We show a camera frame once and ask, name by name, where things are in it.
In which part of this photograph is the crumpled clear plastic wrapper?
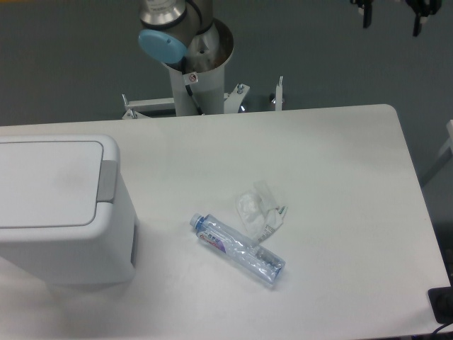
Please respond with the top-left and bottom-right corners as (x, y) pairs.
(235, 181), (288, 243)

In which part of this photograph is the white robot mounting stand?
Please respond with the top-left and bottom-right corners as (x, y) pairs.
(121, 63), (286, 120)

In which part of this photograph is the white plastic trash can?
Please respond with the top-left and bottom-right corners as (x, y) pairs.
(1, 135), (139, 285)

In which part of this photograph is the black device at table edge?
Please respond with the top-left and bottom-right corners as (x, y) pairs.
(428, 286), (452, 324)

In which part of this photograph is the empty clear plastic bottle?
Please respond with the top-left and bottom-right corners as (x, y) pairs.
(190, 213), (286, 285)

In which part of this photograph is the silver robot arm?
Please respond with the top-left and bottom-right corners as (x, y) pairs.
(138, 1), (234, 73)

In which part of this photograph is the white trash can lid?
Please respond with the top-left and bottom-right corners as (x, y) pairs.
(1, 141), (118, 230)

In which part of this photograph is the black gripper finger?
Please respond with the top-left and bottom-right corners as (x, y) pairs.
(350, 0), (374, 29)
(406, 0), (439, 37)

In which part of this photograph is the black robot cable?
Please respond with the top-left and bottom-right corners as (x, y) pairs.
(180, 56), (206, 116)

